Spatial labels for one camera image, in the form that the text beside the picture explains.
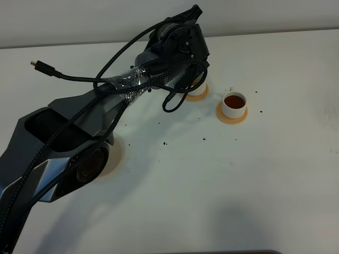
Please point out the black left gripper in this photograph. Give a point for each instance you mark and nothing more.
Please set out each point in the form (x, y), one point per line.
(190, 15)

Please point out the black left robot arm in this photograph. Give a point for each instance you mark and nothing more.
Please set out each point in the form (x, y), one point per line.
(62, 147)

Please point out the beige round teapot coaster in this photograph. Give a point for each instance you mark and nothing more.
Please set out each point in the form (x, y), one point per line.
(116, 158)

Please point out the white teacup far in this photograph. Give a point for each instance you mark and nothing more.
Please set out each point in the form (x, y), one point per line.
(199, 91)

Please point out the white teacup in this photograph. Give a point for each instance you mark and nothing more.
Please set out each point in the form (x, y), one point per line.
(199, 91)
(233, 104)

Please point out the orange coaster far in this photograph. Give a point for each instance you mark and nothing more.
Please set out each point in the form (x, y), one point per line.
(200, 97)

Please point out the orange coaster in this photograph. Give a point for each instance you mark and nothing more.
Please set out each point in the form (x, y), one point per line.
(227, 120)
(200, 97)

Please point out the white teacup near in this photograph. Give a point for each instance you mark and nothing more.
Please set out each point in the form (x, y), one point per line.
(233, 104)

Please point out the orange coaster near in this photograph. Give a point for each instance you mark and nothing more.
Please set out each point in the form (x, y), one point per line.
(227, 120)

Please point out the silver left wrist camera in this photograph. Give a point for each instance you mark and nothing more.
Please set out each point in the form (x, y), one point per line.
(180, 83)

